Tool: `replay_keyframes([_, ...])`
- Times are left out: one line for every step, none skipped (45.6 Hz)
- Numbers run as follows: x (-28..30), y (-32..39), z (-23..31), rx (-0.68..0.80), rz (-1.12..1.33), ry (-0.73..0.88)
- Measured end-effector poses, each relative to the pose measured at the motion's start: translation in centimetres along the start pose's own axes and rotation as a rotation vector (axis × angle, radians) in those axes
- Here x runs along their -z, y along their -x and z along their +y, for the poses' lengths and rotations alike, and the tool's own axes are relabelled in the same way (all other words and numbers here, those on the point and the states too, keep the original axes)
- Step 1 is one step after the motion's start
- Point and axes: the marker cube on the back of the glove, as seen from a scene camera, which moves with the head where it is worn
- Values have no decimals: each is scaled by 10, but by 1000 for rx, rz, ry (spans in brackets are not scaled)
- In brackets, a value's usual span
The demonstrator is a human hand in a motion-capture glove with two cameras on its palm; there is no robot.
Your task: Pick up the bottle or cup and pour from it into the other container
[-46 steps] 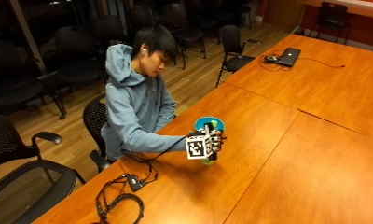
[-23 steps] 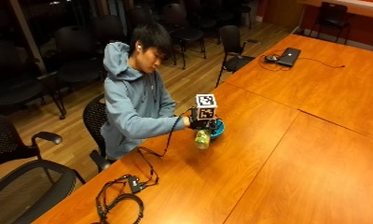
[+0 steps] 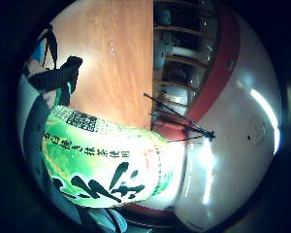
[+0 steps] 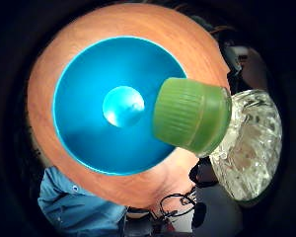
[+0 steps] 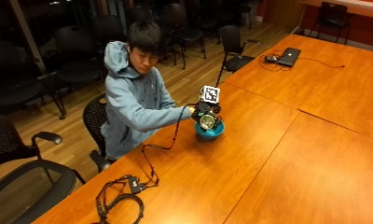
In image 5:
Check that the white marker cube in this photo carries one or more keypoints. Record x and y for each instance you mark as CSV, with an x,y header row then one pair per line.
x,y
211,94

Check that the small black box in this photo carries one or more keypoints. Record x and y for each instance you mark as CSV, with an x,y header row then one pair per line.
x,y
135,184

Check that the round silver can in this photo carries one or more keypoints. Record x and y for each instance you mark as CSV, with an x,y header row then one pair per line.
x,y
207,122

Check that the small black device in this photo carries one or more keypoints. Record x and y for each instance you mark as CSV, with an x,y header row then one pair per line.
x,y
271,58

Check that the black mesh office chair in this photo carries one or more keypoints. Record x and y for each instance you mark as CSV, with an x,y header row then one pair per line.
x,y
5,140
95,118
38,189

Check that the black chair with armrests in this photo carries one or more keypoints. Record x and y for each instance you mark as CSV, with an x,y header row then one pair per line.
x,y
232,43

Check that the blue bowl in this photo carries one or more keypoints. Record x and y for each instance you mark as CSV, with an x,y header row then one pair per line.
x,y
210,134

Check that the the person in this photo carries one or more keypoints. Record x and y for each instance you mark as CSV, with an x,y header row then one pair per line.
x,y
132,102

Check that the black laptop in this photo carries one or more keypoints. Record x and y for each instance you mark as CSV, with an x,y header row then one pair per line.
x,y
289,56

